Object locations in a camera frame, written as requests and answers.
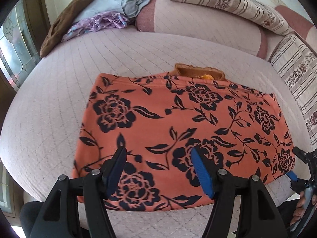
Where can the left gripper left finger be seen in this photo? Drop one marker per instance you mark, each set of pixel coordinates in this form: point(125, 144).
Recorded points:
point(59, 215)

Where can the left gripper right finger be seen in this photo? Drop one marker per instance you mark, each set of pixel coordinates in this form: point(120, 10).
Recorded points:
point(258, 217)

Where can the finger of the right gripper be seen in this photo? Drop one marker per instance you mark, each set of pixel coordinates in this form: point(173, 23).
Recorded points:
point(293, 177)
point(302, 155)

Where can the orange black floral blouse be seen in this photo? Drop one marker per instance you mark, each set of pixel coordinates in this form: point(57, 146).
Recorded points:
point(159, 119)

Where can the person's right hand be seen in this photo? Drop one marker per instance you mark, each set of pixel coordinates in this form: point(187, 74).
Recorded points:
point(300, 211)

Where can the pink quilted bed cover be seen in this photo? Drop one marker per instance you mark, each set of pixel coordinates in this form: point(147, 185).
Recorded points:
point(41, 129)

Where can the striped floral side pillow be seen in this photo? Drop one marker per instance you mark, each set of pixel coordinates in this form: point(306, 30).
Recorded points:
point(295, 63)

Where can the pink quilted corner cushion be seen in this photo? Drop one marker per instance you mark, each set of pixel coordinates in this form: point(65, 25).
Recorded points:
point(300, 25)

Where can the stained glass window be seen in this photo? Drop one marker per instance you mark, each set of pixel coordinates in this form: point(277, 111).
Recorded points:
point(18, 52)

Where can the purple satin garment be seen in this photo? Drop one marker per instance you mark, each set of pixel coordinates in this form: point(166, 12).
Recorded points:
point(101, 21)

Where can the pink quilted back cushion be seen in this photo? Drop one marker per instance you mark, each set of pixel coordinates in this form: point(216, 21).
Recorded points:
point(195, 21)

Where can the brown garment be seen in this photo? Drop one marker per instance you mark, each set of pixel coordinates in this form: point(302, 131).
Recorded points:
point(61, 25)

